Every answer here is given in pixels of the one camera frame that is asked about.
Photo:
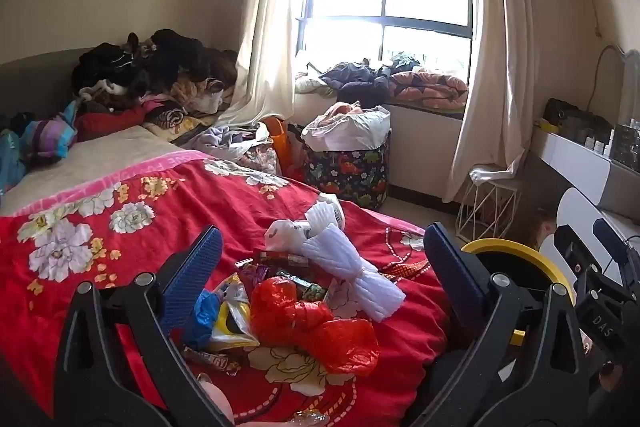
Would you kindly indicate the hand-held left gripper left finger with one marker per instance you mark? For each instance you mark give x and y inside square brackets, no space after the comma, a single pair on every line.
[200,267]

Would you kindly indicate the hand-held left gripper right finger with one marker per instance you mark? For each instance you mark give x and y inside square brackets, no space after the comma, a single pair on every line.
[452,267]

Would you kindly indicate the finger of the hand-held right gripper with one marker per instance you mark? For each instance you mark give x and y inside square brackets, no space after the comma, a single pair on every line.
[575,242]

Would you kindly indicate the blue plastic bag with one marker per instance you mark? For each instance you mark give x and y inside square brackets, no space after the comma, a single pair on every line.
[202,317]

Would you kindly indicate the yellow round bin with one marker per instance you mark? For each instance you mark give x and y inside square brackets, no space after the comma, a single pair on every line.
[505,249]

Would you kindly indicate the black snack packet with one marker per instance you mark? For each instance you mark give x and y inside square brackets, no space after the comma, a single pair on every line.
[300,282]

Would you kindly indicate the white petal-shaped chair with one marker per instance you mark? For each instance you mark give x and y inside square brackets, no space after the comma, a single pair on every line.
[575,207]

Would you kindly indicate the printed cardboard box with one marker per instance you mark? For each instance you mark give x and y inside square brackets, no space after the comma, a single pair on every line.
[542,227]

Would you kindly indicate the colourful candy wrapper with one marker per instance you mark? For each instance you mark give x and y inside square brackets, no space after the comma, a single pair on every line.
[252,274]

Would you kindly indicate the yellow snack wrapper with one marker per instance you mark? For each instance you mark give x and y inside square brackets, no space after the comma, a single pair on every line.
[232,322]

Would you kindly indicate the red floral blanket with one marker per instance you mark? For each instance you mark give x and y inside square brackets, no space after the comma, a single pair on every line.
[225,197]

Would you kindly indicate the red snack wrapper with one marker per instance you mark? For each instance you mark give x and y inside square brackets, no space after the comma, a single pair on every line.
[280,258]

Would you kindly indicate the white dressing desk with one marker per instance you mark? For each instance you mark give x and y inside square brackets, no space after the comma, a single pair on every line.
[575,157]

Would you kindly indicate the small white plastic bag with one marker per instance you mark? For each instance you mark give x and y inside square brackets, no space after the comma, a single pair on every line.
[282,234]

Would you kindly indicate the brown candy bar wrapper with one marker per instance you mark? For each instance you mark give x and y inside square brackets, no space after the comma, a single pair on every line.
[207,357]

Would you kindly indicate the red plastic bag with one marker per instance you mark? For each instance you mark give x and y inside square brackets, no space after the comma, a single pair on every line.
[290,317]

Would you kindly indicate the white foam fruit net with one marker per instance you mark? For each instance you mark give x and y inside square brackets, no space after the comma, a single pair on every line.
[345,257]

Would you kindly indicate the cosmetics organizer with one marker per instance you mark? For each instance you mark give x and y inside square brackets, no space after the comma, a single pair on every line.
[625,142]

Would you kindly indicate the yellow flat box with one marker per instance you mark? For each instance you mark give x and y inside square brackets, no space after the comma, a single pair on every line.
[546,124]

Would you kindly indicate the pink floral fabric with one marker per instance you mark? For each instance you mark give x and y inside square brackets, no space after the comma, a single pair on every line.
[257,159]

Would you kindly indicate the dark green bag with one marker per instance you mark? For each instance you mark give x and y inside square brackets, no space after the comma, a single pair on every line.
[570,117]

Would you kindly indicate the pale lilac garment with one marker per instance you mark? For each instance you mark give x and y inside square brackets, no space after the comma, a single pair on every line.
[225,139]

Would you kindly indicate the dinosaur print laundry basket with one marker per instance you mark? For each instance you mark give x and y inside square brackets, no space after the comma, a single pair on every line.
[350,177]

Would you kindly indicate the orange bag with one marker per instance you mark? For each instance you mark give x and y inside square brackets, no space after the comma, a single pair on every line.
[277,142]

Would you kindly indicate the beige bed sheet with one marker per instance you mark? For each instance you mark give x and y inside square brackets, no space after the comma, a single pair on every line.
[100,157]

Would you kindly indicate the brown patterned blanket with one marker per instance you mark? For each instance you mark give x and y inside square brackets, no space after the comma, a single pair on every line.
[170,119]

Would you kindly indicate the white-framed mirror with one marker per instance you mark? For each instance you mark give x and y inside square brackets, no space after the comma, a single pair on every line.
[632,87]

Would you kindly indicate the large white plastic bag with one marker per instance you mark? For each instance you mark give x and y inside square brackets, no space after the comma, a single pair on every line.
[350,129]

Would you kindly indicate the red cloth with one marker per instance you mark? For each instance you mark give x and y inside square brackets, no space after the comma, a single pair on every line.
[105,122]

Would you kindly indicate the orange patterned quilt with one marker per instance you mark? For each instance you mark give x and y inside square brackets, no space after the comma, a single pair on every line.
[430,89]

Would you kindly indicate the pink cloth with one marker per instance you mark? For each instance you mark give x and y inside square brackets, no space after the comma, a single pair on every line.
[345,108]

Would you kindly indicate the cream curtain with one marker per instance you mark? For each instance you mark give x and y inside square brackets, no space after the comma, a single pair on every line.
[270,32]
[500,57]

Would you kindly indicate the purple striped cloth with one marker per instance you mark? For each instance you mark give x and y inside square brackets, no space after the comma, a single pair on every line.
[50,134]

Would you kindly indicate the dark green clothing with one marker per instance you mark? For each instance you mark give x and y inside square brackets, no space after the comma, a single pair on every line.
[405,63]

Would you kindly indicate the dark blue jacket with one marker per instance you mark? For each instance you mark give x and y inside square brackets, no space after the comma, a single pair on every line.
[355,79]

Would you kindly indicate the pile of dark clothes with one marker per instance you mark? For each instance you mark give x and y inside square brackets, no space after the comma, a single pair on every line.
[165,57]

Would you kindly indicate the white cloth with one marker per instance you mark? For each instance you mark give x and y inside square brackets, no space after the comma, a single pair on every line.
[310,84]

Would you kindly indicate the blue patterned cloth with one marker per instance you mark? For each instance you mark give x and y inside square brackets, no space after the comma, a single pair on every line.
[11,162]

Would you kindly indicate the grey bed headboard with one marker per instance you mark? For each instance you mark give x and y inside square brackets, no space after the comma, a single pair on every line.
[35,82]

